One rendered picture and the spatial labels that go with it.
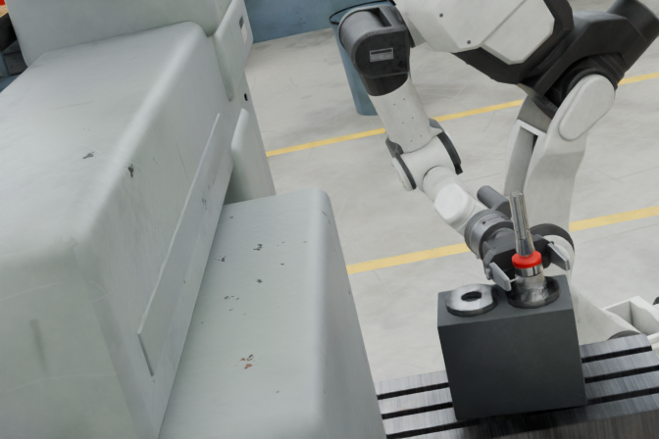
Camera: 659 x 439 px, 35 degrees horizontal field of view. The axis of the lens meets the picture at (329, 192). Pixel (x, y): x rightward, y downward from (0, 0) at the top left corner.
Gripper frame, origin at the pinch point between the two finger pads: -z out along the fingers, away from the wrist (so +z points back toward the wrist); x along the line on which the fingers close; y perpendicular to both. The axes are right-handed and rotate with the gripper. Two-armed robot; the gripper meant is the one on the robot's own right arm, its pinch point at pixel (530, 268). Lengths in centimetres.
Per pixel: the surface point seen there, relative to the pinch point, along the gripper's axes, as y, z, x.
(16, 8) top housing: -62, -7, -64
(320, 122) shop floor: 120, 481, 66
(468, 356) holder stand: 10.9, -1.7, -13.8
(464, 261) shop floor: 120, 238, 65
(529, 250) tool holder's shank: -4.4, -2.1, -0.5
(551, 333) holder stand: 8.7, -6.9, -0.9
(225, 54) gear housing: -50, -9, -41
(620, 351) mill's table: 23.4, 3.1, 15.4
